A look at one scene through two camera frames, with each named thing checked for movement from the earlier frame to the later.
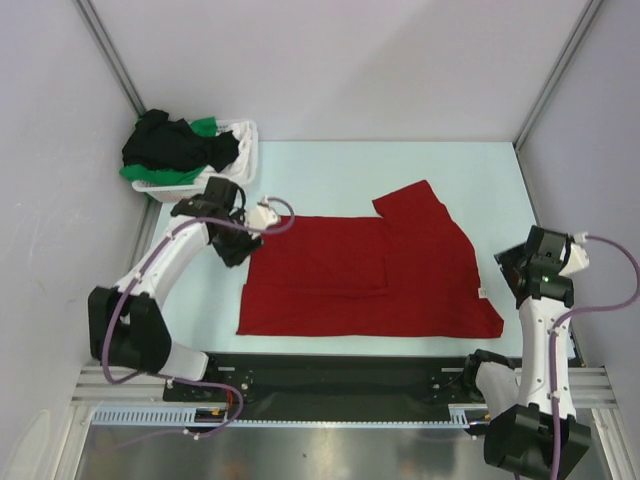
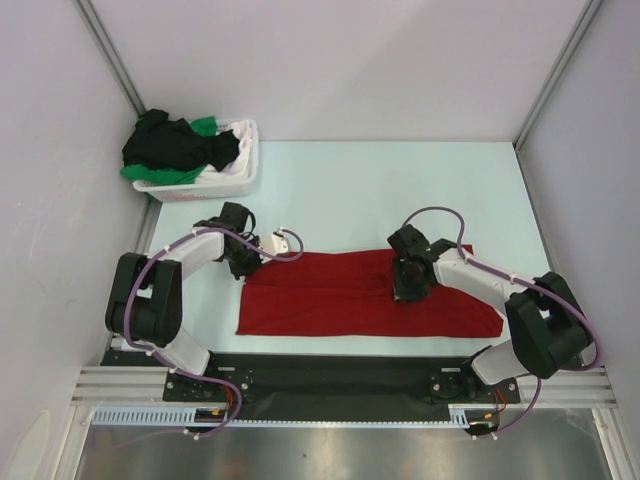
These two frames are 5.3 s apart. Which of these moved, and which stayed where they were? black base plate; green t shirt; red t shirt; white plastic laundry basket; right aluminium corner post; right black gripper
Moved: right black gripper; red t shirt
Stayed: green t shirt; black base plate; white plastic laundry basket; right aluminium corner post
